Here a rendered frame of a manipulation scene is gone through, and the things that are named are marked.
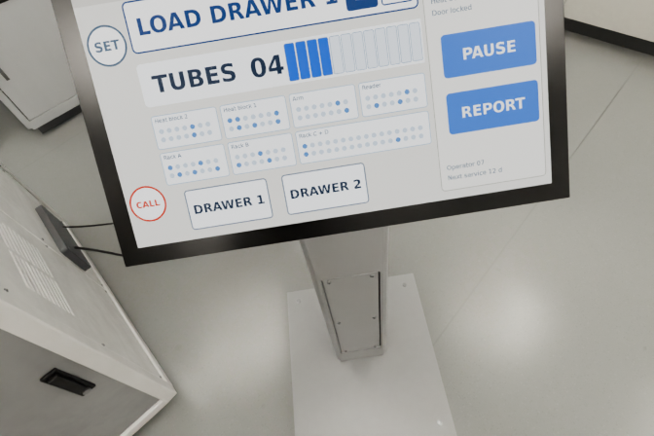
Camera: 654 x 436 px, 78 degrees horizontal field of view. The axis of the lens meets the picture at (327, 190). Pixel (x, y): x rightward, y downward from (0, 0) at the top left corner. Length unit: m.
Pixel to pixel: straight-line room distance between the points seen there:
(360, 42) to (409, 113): 0.09
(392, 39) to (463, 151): 0.14
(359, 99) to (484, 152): 0.15
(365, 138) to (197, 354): 1.20
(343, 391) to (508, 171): 0.99
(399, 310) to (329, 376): 0.31
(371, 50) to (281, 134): 0.13
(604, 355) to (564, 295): 0.20
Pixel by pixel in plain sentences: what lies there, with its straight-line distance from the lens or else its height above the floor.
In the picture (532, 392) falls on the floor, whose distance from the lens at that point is 1.46.
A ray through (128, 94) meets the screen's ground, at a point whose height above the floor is 1.11.
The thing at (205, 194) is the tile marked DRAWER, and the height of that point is 1.02.
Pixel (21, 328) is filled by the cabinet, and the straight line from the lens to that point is 0.93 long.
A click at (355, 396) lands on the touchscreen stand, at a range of 1.35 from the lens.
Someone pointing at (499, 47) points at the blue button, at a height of 1.10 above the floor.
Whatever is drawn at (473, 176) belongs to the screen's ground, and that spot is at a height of 0.99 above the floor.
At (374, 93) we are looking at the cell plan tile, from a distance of 0.45.
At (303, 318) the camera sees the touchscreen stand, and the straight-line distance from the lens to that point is 1.43.
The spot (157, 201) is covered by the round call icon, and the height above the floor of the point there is 1.02.
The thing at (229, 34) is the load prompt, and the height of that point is 1.14.
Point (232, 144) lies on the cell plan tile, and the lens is 0.46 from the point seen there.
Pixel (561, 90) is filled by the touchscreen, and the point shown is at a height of 1.06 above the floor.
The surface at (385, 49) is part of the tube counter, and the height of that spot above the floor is 1.11.
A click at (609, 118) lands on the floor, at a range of 2.22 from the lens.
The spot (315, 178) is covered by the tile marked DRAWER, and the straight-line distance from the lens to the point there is 0.45.
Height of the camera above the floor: 1.36
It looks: 52 degrees down
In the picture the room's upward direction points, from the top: 10 degrees counter-clockwise
